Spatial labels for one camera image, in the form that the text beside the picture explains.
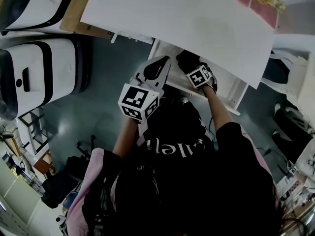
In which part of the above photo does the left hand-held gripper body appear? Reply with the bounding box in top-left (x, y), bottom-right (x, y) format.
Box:
top-left (117, 75), bottom-right (165, 124)

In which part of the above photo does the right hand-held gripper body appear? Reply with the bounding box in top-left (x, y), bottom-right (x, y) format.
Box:
top-left (186, 64), bottom-right (219, 90)

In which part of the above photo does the black cloth item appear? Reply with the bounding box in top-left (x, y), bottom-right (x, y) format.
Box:
top-left (176, 51), bottom-right (202, 75)

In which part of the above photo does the person's left forearm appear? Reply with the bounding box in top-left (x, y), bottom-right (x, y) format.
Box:
top-left (112, 118), bottom-right (140, 159)

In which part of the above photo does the person's right forearm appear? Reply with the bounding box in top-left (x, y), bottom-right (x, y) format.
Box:
top-left (202, 85), bottom-right (236, 137)

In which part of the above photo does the white desk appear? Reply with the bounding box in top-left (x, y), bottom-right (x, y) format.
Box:
top-left (80, 0), bottom-right (275, 117)

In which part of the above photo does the white black wheeled machine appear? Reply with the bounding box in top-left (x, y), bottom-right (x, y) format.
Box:
top-left (0, 38), bottom-right (93, 121)
top-left (0, 0), bottom-right (79, 35)

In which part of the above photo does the brown cardboard box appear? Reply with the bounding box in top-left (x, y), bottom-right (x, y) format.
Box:
top-left (60, 0), bottom-right (115, 40)

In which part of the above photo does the person's black printed shirt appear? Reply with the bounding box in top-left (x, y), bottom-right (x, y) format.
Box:
top-left (81, 101), bottom-right (281, 236)

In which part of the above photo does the pink box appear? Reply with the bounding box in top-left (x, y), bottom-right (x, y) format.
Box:
top-left (216, 0), bottom-right (280, 30)

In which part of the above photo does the black fabric bag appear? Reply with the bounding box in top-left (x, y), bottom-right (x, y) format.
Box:
top-left (40, 156), bottom-right (86, 209)

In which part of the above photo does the person's pink jacket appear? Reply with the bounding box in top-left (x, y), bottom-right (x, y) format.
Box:
top-left (66, 124), bottom-right (280, 236)

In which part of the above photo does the black frame glass table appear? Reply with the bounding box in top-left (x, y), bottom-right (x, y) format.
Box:
top-left (18, 107), bottom-right (51, 154)

